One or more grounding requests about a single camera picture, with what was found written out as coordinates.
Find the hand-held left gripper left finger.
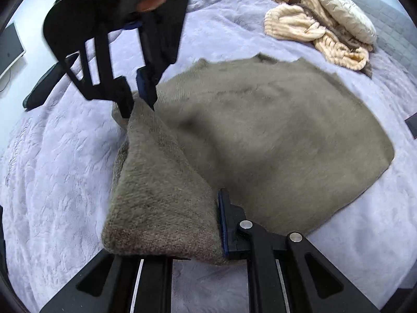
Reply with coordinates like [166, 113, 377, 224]
[39, 254, 191, 313]

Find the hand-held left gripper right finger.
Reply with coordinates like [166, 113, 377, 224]
[218, 187, 382, 313]

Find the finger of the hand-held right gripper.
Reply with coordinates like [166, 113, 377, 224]
[135, 29, 161, 112]
[62, 33, 136, 120]

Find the grey-brown knit sweater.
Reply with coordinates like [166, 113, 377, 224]
[102, 52, 395, 266]

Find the white-framed monitor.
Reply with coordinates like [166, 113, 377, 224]
[0, 22, 26, 79]

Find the black chair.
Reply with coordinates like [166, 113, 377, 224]
[22, 62, 70, 110]

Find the lilac bed cover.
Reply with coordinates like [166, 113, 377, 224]
[0, 0, 417, 313]

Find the cream striped fleece blanket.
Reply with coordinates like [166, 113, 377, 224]
[262, 0, 373, 79]

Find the cream textured pillow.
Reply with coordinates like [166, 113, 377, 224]
[314, 0, 378, 44]

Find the black bedside object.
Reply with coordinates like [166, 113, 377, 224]
[405, 111, 417, 139]

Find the grey quilted pillow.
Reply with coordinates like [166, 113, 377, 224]
[327, 0, 417, 72]

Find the black monitor cable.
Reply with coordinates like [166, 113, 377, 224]
[0, 68, 12, 93]

